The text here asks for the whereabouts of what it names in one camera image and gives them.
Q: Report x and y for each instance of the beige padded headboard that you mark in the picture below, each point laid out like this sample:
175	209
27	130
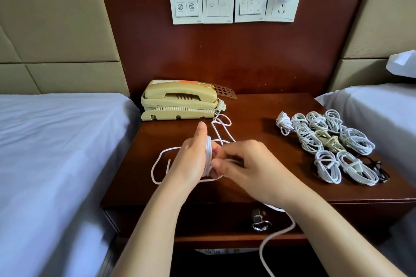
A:
387	14
58	20

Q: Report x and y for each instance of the white triple rocker wall switch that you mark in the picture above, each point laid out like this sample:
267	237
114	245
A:
251	4

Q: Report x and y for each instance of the left bed white sheet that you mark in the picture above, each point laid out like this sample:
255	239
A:
58	176

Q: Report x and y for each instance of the white crumpled bag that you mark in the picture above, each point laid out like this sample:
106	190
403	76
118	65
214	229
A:
227	251

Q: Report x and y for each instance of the white wall socket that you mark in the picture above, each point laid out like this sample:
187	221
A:
279	12

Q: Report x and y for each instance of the person's left hand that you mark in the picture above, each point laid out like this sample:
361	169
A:
188	166

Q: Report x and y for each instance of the wooden nightstand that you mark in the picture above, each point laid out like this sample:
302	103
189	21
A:
136	182

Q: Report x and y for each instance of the white pillow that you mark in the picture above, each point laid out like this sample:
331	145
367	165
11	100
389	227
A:
404	64

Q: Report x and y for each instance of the dark wooden drawer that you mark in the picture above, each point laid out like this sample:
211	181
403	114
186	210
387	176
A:
214	221

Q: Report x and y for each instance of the person's right hand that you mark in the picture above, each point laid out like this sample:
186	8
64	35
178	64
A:
260	173

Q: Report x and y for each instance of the person's left forearm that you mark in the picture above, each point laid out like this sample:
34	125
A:
149	241

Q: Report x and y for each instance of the dark wooden wall panel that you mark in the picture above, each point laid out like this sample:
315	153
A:
234	56

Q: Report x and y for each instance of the person's right forearm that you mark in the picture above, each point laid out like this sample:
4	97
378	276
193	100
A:
344	234

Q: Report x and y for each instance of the white double rocker wall switch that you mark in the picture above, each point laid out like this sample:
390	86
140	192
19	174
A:
218	5

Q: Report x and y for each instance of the right bed white sheet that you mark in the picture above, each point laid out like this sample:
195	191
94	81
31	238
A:
393	124

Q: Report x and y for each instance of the bed white sheet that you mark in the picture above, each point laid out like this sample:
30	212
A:
393	124
58	176

